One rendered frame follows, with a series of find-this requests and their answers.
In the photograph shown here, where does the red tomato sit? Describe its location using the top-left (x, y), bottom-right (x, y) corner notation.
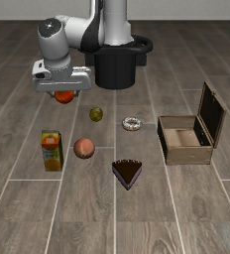
top-left (54, 90), bottom-right (75, 105)

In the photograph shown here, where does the wooden box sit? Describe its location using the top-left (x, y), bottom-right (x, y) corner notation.
top-left (157, 114), bottom-right (214, 166)

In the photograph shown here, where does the wooden box lid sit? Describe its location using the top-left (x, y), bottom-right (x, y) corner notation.
top-left (196, 81), bottom-right (227, 149)

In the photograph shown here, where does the green round fruit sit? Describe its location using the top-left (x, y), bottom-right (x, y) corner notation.
top-left (88, 106), bottom-right (104, 123)

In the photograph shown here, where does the pink peach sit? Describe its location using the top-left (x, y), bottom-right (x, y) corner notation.
top-left (72, 137), bottom-right (96, 160)

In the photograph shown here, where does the orange juice carton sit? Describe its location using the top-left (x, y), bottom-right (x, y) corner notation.
top-left (41, 129), bottom-right (64, 173)

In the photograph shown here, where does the white sprinkled donut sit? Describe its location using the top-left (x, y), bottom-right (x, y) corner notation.
top-left (121, 116), bottom-right (144, 132)

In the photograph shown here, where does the chocolate cake wedge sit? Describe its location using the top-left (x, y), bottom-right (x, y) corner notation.
top-left (111, 159), bottom-right (143, 191)

